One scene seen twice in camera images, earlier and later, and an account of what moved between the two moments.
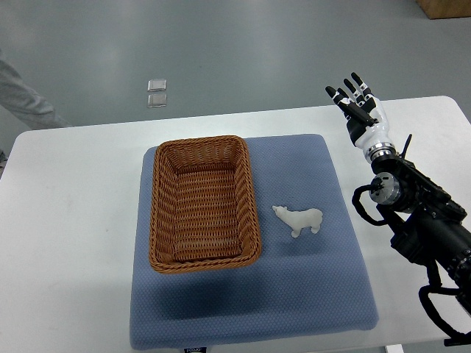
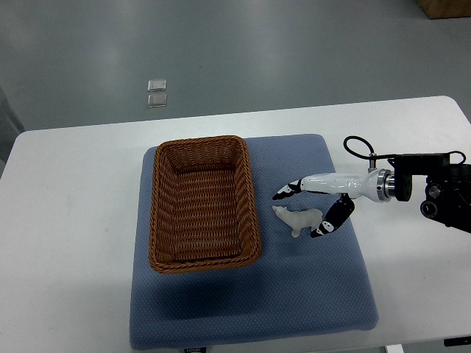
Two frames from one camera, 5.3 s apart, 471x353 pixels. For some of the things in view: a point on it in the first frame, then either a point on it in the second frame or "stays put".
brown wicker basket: [203, 214] stays put
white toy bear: [298, 219] stays put
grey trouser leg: [28, 108] -> [10, 128]
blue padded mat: [307, 278] stays put
